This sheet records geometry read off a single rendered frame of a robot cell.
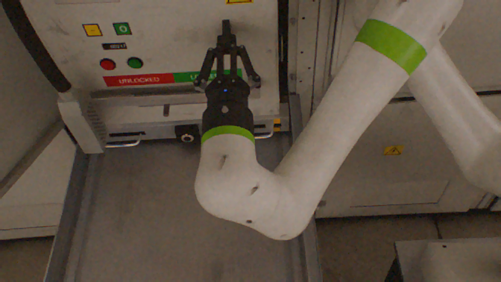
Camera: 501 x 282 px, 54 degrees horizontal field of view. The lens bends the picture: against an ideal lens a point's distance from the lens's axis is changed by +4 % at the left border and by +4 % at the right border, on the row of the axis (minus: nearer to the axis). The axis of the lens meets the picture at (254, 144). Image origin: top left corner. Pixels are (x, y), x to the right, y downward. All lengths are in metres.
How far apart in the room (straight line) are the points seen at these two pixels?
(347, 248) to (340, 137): 1.30
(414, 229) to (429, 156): 0.50
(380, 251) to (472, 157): 1.05
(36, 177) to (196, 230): 0.79
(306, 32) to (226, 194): 0.61
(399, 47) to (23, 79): 0.92
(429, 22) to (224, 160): 0.39
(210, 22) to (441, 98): 0.49
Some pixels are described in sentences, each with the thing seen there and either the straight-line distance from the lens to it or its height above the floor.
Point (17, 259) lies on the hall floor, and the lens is 2.31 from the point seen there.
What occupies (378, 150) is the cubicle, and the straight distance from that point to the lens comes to 1.64.
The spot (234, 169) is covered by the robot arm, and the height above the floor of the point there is 1.28.
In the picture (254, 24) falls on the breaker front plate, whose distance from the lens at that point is 1.01.
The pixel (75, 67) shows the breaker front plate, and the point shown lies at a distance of 1.15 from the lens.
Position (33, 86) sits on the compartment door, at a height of 0.99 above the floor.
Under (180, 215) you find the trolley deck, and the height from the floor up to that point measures 0.85.
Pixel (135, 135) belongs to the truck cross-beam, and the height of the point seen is 0.89.
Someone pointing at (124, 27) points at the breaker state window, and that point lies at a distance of 1.04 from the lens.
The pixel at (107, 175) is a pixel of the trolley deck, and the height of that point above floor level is 0.85.
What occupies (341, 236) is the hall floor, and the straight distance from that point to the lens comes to 2.08.
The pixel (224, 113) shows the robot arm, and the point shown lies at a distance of 0.79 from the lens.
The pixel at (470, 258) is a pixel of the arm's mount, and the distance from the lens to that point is 1.13.
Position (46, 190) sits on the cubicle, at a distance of 1.88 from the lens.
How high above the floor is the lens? 1.88
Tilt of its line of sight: 55 degrees down
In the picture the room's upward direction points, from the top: 6 degrees counter-clockwise
